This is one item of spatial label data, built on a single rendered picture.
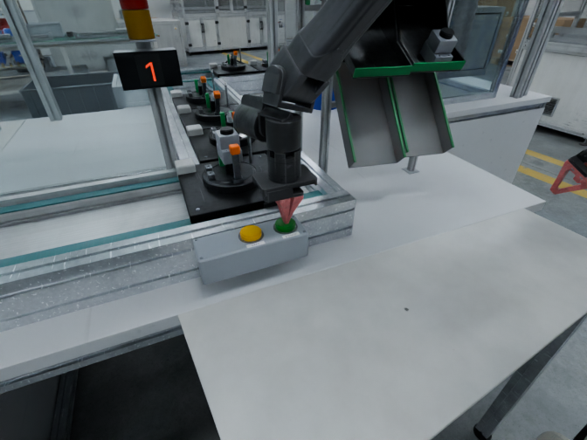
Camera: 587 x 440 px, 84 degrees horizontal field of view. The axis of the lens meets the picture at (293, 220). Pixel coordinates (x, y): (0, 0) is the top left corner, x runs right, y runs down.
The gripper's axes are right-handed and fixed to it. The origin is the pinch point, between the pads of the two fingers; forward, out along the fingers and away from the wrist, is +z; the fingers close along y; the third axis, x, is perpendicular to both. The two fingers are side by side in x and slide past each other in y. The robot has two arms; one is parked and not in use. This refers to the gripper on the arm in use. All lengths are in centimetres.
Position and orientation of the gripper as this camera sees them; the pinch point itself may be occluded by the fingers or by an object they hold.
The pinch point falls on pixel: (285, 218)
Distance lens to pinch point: 62.3
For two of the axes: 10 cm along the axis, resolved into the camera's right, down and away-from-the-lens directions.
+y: -9.2, 2.3, -3.2
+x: 3.9, 5.3, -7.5
